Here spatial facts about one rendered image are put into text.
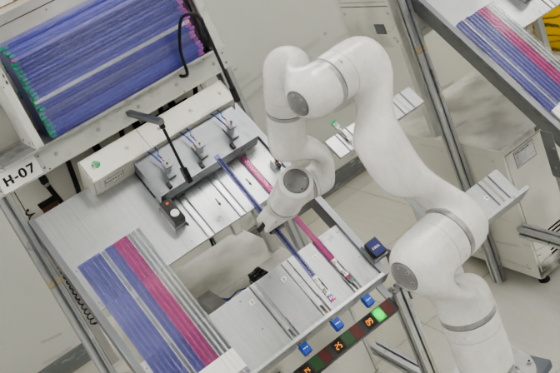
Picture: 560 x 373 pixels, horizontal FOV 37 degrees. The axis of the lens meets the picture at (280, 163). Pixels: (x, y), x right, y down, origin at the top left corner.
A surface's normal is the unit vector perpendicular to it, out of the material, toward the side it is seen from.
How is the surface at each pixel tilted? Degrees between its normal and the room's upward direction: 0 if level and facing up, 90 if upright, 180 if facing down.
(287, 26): 90
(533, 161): 90
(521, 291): 0
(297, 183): 54
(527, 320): 0
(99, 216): 44
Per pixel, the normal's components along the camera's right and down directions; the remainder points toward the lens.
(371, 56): 0.47, -0.21
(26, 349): 0.51, 0.15
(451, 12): 0.09, -0.51
